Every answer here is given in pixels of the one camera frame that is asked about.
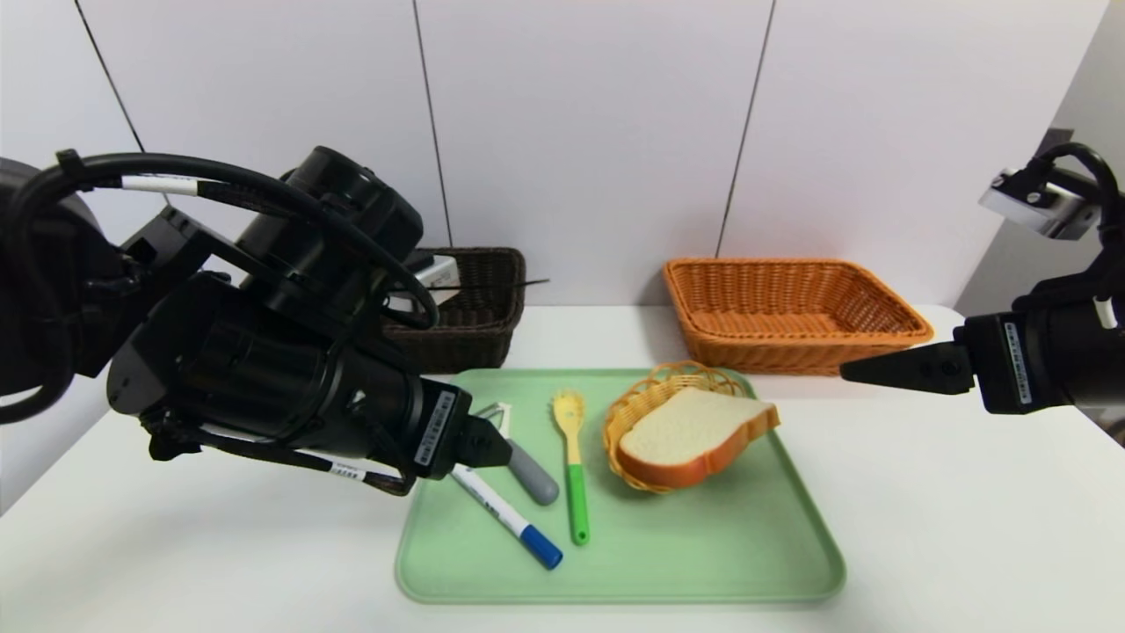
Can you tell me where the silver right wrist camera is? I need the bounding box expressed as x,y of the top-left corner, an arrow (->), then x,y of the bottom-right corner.
978,167 -> 1100,241

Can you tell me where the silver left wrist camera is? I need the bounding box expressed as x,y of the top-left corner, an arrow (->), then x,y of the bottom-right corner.
387,251 -> 462,313

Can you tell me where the black left wrist camera cable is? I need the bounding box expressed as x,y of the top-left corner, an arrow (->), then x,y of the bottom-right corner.
0,151 -> 440,425

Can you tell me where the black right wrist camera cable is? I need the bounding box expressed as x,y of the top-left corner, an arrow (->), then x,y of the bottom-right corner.
1024,142 -> 1124,212

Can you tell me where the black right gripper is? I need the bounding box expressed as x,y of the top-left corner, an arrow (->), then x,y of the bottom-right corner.
838,302 -> 1125,416

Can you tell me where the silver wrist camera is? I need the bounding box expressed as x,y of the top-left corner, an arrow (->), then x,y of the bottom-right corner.
387,251 -> 462,313
978,167 -> 1100,241

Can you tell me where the small round yellow wicker basket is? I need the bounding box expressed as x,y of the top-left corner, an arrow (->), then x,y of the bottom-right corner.
603,361 -> 748,493

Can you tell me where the white peeler with gray handle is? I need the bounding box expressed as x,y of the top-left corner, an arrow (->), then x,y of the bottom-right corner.
475,403 -> 561,506

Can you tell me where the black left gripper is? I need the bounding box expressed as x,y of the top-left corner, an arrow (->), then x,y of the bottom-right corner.
330,346 -> 513,481

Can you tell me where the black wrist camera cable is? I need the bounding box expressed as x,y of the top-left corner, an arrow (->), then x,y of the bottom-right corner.
0,151 -> 440,425
1024,142 -> 1124,212

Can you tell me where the light green plastic tray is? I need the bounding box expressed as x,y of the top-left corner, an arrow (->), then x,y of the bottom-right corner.
395,368 -> 847,605

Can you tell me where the white marker with blue cap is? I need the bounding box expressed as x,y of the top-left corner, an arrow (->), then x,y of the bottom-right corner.
450,466 -> 564,571

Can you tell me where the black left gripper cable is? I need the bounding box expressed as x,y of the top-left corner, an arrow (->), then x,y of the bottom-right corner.
145,413 -> 418,498

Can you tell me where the orange rectangular wicker basket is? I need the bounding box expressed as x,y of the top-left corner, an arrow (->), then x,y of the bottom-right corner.
663,258 -> 934,377

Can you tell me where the yellow spatula with green handle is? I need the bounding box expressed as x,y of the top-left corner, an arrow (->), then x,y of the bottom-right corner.
552,391 -> 591,546

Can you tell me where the dark brown wicker basket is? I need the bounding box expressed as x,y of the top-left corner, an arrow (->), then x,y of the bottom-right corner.
382,247 -> 527,375

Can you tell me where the toast bread slice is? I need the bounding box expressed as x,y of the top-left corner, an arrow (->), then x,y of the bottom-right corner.
617,388 -> 780,490

